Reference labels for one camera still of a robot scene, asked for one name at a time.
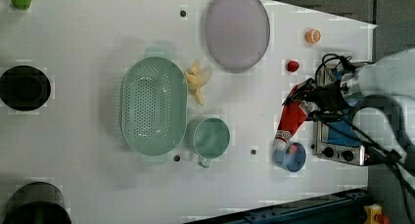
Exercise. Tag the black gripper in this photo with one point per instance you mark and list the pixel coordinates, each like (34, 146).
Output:
(328, 98)

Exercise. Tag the red plush ketchup bottle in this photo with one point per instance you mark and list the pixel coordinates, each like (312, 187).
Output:
(294, 114)

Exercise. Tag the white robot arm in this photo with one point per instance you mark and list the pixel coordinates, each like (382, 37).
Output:
(386, 86)

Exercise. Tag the silver black toaster oven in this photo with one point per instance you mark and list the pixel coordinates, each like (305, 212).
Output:
(336, 140)

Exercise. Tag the red strawberry toy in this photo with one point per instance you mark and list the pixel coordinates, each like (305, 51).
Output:
(293, 66)

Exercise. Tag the red strawberry in cup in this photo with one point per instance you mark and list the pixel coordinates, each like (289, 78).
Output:
(293, 149)

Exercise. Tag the orange slice toy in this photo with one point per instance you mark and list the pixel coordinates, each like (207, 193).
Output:
(313, 36)

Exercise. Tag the blue cup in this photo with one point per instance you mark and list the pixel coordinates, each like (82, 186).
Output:
(291, 163)

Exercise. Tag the grey round plate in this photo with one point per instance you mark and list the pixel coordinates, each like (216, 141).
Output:
(237, 33)

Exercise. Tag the green measuring cup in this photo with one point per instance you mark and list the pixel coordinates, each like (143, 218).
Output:
(208, 138)

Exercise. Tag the peeled banana toy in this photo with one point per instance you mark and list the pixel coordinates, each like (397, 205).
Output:
(196, 79)

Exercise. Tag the green oval colander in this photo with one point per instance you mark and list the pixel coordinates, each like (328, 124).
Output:
(153, 106)

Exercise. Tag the dark cylinder container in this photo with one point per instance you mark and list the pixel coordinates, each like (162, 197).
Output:
(37, 203)

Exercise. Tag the blue metal frame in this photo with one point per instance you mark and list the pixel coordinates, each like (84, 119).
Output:
(339, 208)

